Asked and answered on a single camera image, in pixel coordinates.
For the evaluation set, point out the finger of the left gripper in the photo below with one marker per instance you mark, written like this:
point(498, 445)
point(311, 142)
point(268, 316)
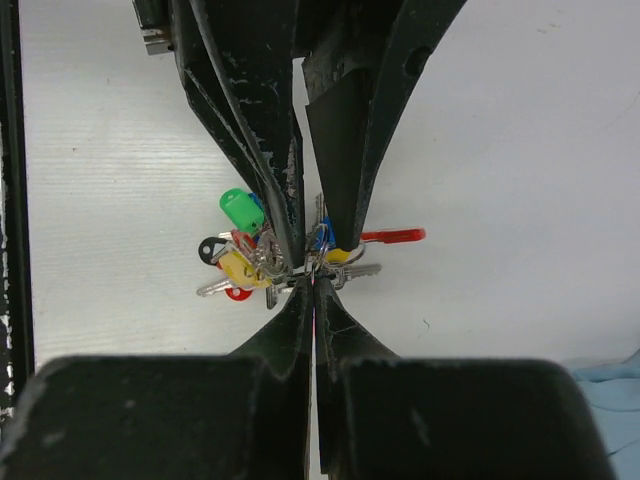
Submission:
point(361, 63)
point(235, 63)

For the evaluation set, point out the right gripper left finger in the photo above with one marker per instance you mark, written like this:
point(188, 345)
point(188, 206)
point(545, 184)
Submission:
point(243, 415)

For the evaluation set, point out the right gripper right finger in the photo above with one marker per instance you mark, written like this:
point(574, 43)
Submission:
point(382, 416)

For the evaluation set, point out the green key tag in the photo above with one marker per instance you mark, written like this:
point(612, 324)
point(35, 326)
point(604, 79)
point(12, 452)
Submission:
point(243, 209)

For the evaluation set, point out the yellow key tag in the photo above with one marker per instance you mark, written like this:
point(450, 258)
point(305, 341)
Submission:
point(242, 272)

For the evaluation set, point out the blue key tag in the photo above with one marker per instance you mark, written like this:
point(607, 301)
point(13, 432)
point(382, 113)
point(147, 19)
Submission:
point(322, 235)

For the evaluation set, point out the folded light blue cloth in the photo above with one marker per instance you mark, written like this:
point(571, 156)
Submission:
point(612, 392)

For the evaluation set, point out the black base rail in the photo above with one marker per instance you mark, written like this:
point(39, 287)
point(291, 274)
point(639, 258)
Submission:
point(17, 340)

